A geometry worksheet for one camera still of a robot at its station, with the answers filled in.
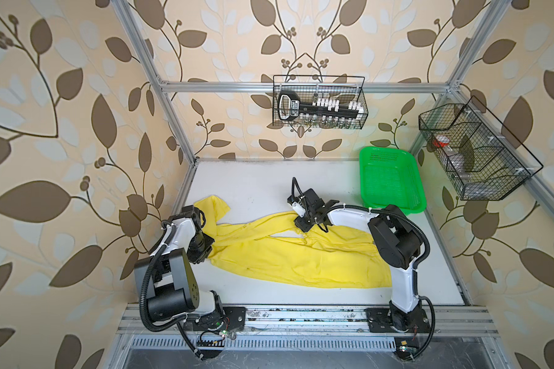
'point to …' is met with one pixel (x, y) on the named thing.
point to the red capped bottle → (441, 141)
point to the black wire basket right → (482, 159)
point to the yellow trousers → (274, 244)
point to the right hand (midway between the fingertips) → (302, 220)
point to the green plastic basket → (390, 176)
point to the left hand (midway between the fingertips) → (207, 252)
